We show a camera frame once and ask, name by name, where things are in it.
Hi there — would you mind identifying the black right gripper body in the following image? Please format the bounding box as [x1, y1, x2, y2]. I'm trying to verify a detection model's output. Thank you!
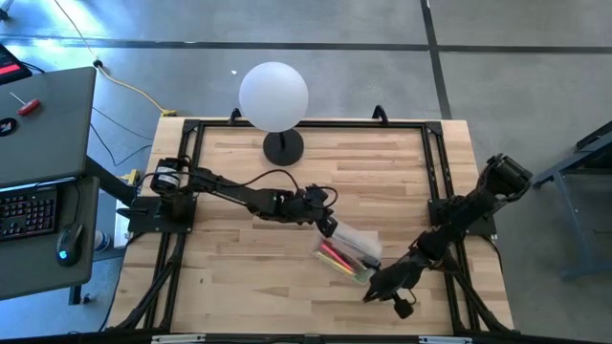
[372, 252, 425, 320]

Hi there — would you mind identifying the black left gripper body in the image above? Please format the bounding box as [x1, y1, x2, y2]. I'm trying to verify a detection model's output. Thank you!
[284, 183, 339, 239]

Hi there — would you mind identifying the clear plastic supply box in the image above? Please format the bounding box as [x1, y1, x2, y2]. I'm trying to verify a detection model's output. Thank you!
[310, 217, 383, 287]

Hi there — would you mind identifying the white box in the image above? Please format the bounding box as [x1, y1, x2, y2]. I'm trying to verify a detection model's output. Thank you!
[113, 199, 129, 250]

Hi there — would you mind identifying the white label strip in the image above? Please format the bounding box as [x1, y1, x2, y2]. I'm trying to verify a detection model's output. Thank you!
[418, 334, 473, 344]
[150, 333, 208, 344]

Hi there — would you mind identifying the black equipment top right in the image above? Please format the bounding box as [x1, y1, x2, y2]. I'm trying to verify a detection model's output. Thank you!
[102, 117, 517, 344]

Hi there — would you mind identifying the white globe lamp black stand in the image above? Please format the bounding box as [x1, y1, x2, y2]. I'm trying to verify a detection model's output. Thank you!
[238, 61, 310, 167]

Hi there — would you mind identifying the yellow power plug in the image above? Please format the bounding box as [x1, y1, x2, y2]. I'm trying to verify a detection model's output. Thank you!
[119, 168, 143, 186]

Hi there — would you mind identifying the blue-grey metal bench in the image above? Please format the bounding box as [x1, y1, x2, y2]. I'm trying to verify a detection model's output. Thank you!
[527, 119, 612, 282]

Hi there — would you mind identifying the black computer mouse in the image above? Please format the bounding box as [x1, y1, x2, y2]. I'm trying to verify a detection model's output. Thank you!
[55, 223, 85, 269]

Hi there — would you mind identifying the grey office desk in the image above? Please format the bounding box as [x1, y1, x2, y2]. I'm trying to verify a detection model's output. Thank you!
[0, 66, 100, 303]

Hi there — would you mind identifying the black backlit keyboard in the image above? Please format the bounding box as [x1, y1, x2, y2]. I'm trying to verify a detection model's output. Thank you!
[0, 184, 61, 243]

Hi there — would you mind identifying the black round puck red logo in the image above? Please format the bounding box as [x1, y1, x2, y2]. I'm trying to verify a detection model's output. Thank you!
[0, 117, 20, 139]

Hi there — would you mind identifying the black computer monitor red bar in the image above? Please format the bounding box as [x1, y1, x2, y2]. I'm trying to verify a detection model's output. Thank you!
[0, 42, 33, 87]

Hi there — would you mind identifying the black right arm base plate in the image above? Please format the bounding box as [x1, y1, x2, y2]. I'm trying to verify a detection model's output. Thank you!
[427, 198, 499, 239]

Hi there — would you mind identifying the yellow extension cable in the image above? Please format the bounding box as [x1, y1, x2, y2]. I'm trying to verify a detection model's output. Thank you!
[51, 0, 179, 118]

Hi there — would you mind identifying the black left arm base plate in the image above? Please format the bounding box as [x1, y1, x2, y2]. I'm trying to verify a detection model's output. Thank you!
[116, 194, 198, 236]

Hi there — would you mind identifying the thin black floor cable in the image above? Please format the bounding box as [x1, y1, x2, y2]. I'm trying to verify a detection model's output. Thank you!
[89, 105, 155, 168]

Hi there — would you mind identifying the red-handled screwdriver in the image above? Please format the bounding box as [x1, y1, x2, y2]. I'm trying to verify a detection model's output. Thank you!
[9, 91, 42, 117]

